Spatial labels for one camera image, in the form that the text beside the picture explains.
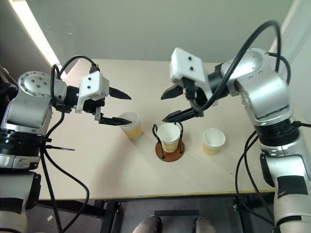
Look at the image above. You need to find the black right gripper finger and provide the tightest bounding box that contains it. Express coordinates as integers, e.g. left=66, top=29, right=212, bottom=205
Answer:
left=160, top=83, right=183, bottom=100
left=162, top=108, right=204, bottom=123

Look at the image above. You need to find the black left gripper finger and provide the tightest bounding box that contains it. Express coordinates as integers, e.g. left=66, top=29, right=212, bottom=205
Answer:
left=94, top=106, right=133, bottom=126
left=108, top=87, right=132, bottom=100

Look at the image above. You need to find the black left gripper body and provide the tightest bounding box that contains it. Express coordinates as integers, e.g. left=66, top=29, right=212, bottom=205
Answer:
left=82, top=98, right=106, bottom=116

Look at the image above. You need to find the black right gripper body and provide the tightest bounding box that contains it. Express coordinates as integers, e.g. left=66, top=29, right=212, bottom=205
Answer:
left=181, top=77, right=209, bottom=115

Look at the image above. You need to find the white and tan paper cup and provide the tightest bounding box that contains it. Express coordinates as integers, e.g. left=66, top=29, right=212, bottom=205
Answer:
left=118, top=111, right=144, bottom=140
left=156, top=123, right=181, bottom=153
left=202, top=128, right=226, bottom=156

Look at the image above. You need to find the black zip tie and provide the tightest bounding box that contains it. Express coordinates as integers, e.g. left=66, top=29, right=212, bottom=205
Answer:
left=45, top=144, right=76, bottom=152

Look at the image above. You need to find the dark brown object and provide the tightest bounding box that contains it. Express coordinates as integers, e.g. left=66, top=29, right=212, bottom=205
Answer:
left=0, top=63, right=19, bottom=109

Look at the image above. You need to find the black floor plate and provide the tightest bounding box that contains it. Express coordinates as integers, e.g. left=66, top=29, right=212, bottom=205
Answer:
left=154, top=209, right=200, bottom=218

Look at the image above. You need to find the dark rounded shape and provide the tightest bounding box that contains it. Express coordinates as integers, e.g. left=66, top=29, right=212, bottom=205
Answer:
left=133, top=215, right=163, bottom=233
left=192, top=216, right=216, bottom=233

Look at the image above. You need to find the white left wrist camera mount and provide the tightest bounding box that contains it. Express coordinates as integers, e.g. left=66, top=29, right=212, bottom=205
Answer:
left=75, top=71, right=110, bottom=114

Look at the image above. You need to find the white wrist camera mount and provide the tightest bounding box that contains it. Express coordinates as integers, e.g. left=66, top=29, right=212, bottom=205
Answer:
left=75, top=71, right=110, bottom=114
left=169, top=47, right=212, bottom=98

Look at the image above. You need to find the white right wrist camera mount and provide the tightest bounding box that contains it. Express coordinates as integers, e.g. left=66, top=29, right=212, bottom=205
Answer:
left=169, top=47, right=212, bottom=98

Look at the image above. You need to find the brown wire cup holder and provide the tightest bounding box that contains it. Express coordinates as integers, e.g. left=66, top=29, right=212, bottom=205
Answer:
left=152, top=120, right=186, bottom=162

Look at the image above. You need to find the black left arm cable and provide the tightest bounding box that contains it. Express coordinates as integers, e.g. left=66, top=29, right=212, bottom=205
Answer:
left=40, top=55, right=101, bottom=233

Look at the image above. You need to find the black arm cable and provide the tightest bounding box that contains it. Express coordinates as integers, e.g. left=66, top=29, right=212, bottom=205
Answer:
left=40, top=55, right=101, bottom=233
left=234, top=130, right=278, bottom=227

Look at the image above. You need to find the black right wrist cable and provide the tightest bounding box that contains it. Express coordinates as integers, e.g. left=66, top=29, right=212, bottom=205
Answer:
left=186, top=20, right=292, bottom=116

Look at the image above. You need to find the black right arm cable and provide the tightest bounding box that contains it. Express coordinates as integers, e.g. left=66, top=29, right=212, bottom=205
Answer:
left=234, top=130, right=278, bottom=227

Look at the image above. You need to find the black metal table frame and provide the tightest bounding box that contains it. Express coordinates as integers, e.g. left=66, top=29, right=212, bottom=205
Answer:
left=36, top=190, right=276, bottom=233

